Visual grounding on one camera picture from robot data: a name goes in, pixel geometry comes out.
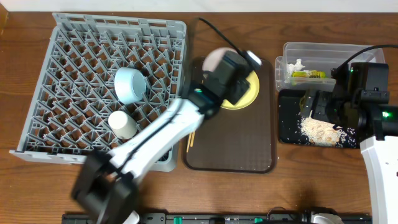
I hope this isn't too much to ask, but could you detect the yellow plate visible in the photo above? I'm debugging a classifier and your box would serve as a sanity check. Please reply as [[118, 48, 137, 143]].
[[221, 72, 260, 110]]

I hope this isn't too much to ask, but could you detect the white bowl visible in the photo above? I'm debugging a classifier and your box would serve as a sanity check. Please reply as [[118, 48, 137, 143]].
[[202, 47, 236, 72]]

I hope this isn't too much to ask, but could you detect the white tissue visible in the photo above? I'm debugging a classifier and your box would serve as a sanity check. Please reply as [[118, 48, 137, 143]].
[[287, 58, 305, 75]]

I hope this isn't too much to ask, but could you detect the wooden chopstick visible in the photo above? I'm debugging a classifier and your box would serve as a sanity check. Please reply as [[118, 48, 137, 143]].
[[186, 135, 192, 153], [190, 131, 195, 147]]

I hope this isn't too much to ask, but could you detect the green yellow snack wrapper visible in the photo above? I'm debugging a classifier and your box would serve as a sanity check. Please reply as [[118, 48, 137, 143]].
[[291, 70, 326, 83]]

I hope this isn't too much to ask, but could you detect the light blue plate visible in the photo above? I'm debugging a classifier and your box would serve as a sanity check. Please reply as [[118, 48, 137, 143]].
[[114, 67, 146, 105]]

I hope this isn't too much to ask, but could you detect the white green cup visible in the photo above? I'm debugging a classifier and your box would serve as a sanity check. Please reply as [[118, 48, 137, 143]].
[[108, 111, 137, 139]]

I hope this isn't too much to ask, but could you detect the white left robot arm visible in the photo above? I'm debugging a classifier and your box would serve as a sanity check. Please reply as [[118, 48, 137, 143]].
[[72, 68, 254, 224]]

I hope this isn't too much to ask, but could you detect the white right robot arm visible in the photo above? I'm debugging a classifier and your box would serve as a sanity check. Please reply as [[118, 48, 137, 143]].
[[300, 90, 397, 223]]

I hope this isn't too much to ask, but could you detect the rice food waste pile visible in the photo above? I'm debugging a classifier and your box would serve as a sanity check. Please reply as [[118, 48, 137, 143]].
[[299, 117, 357, 148]]

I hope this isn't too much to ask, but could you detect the brown plastic tray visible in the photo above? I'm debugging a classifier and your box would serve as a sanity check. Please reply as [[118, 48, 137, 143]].
[[182, 60, 277, 174]]

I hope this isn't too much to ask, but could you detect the black plastic tray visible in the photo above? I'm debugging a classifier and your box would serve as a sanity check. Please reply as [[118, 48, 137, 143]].
[[277, 90, 359, 149]]

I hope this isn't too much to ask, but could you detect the clear plastic bin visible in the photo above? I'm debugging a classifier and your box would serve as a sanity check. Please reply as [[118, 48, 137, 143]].
[[275, 42, 366, 91]]

